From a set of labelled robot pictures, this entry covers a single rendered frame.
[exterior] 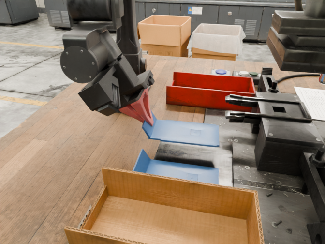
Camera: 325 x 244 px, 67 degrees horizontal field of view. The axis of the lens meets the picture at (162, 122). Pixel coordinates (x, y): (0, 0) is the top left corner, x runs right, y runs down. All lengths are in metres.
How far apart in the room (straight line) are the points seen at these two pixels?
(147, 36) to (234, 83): 2.12
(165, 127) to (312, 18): 0.32
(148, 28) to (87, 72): 2.48
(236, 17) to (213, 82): 4.23
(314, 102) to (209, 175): 0.50
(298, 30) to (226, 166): 0.27
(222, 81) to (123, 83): 0.45
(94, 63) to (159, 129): 0.21
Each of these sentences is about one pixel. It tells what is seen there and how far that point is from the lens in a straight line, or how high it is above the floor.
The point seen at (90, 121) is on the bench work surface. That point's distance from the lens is 0.69.
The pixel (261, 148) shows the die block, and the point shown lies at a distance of 0.53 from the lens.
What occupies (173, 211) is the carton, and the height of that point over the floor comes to 0.91.
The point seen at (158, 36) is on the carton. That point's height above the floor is 0.61.
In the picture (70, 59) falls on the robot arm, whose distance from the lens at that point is 0.39.
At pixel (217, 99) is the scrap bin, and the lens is 0.72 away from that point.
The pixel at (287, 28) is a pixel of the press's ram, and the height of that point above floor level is 1.17.
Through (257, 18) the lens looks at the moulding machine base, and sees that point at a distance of 5.04.
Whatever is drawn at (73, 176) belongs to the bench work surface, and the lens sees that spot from 0.54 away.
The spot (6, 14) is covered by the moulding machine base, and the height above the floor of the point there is 0.27.
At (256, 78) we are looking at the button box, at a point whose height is 0.93.
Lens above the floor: 1.26
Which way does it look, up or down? 32 degrees down
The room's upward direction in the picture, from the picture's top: straight up
